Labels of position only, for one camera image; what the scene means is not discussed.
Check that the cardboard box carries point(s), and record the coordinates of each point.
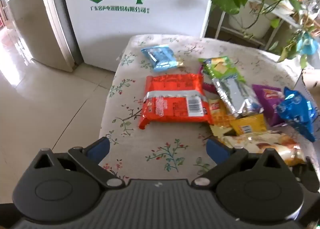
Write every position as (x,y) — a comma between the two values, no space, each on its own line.
(308,81)

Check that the white chest freezer tree print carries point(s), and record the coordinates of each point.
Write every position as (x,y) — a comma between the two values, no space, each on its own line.
(162,23)

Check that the large white plant pot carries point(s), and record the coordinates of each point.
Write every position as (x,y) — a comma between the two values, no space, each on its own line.
(250,21)

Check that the pale yellow snack packet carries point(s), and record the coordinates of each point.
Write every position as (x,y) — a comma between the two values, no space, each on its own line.
(220,130)

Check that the orange yellow snack packet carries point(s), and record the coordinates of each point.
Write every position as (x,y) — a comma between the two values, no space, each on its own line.
(218,112)

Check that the bright yellow snack packet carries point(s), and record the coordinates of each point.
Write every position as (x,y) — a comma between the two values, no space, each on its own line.
(248,124)

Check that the silver refrigerator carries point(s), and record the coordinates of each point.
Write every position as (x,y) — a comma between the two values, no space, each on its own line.
(37,23)

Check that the white metal plant stand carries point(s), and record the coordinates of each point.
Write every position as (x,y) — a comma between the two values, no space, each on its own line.
(272,8)

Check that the light blue snack packet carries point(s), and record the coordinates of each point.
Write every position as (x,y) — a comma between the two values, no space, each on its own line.
(160,56)

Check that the floral table cloth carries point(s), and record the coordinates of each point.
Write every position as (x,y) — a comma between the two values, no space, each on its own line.
(162,141)

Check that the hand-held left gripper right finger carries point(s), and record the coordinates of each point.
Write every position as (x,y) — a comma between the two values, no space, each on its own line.
(217,150)

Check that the crinkled blue snack packet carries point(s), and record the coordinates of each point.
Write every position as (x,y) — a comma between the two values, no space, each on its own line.
(295,111)

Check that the pink and white snack packet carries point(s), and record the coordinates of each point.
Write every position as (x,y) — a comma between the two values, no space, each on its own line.
(208,87)

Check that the large orange snack packet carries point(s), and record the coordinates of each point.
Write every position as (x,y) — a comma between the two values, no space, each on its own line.
(172,99)

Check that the purple chips packet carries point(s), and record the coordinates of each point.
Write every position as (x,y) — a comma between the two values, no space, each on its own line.
(267,104)

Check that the green and silver chips packet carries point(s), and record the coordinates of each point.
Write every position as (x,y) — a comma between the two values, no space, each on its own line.
(235,94)

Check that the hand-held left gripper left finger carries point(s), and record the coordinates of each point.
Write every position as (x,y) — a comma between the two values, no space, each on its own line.
(100,147)

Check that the white and orange snack bag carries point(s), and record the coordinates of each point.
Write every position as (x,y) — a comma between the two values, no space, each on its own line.
(262,144)

